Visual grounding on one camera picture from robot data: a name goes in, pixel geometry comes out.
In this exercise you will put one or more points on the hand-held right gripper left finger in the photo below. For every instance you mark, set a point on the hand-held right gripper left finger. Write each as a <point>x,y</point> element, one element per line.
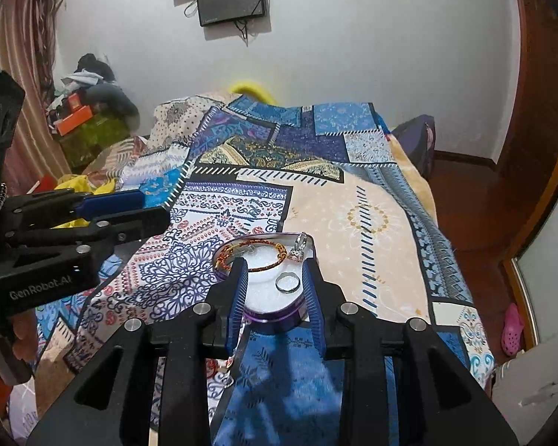
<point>238,304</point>

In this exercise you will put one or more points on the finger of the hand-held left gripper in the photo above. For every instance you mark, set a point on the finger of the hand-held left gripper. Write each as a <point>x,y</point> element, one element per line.
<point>135,225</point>
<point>111,203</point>

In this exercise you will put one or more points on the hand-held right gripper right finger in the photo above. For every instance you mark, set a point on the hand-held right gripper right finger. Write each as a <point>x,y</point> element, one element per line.
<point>312,306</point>

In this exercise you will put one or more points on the purple heart-shaped jewelry box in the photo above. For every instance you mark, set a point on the purple heart-shaped jewelry box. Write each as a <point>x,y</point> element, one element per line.
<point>266,307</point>

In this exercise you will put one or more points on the red and gold bangle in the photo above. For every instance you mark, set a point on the red and gold bangle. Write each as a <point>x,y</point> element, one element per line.
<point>220,260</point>

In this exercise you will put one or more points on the person's left hand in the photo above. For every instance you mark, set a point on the person's left hand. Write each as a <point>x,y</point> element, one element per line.
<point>25,334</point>

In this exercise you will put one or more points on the yellow cloth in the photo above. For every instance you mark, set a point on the yellow cloth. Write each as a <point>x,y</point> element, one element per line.
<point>97,188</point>

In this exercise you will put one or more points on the green patterned cloth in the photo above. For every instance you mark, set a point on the green patterned cloth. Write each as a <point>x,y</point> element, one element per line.
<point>95,141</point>

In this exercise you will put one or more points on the orange box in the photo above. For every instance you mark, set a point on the orange box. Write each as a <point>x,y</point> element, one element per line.
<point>74,121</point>

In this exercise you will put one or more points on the patchwork printed blanket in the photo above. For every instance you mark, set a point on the patchwork printed blanket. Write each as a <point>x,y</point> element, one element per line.
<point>376,241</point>

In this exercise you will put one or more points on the pile of dark clothes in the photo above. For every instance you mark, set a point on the pile of dark clothes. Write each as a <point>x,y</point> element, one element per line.
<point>100,83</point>

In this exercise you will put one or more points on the striped curtain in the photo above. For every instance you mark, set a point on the striped curtain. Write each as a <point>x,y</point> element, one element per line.
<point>23,79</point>

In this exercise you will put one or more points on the yellow curved object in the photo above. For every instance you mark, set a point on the yellow curved object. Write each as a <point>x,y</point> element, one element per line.
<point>255,89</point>

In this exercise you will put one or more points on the dark purple pillow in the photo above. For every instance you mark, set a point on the dark purple pillow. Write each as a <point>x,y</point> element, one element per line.
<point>416,144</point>

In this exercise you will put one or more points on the pink clog shoe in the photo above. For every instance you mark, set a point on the pink clog shoe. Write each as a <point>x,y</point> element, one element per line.
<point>512,330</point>

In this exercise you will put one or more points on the white sack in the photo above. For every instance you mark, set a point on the white sack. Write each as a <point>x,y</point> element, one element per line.
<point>530,381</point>

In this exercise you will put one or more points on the wooden door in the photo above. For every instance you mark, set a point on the wooden door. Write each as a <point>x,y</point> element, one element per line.
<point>539,125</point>

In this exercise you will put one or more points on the black wall-mounted box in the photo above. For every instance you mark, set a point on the black wall-mounted box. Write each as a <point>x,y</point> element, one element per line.
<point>232,2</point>

